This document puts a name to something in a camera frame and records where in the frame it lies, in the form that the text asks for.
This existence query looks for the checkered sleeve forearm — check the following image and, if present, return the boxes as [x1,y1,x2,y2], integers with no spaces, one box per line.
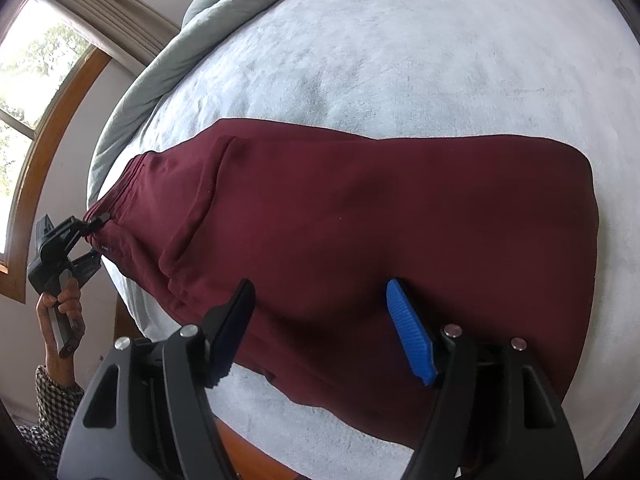
[17,365,85,476]

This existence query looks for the person's left hand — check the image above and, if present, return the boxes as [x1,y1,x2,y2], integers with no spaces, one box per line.
[36,278,84,387]

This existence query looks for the beige curtain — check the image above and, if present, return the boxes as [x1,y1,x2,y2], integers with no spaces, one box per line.
[47,0,179,76]

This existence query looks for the wooden window frame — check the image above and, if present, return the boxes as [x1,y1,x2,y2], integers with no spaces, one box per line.
[1,47,112,304]

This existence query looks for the grey-green quilt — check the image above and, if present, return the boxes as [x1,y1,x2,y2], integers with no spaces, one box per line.
[87,0,279,206]

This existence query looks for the maroon pants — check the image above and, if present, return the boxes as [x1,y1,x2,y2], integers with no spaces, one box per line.
[88,119,599,446]

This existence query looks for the white fleece bed sheet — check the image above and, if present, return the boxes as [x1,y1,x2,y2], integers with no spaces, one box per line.
[98,0,639,478]

